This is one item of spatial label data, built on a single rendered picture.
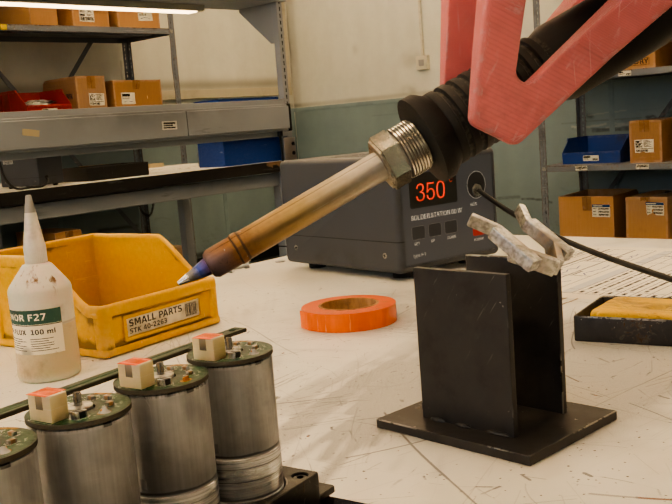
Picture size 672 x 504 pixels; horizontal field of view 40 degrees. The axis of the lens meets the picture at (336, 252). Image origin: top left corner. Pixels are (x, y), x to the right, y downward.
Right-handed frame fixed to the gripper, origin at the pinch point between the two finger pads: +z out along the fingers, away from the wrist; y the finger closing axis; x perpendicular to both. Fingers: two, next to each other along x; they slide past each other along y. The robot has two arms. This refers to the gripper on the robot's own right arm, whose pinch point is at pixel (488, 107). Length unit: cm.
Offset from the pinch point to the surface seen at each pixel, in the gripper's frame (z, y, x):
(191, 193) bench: 15, -301, 13
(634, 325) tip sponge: 3.0, -19.1, 18.3
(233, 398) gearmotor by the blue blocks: 10.1, -1.5, -2.8
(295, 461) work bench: 13.3, -9.7, 1.9
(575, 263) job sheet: 0, -44, 26
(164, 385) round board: 10.1, 0.3, -5.0
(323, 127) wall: -54, -603, 96
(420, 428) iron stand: 10.5, -10.2, 6.2
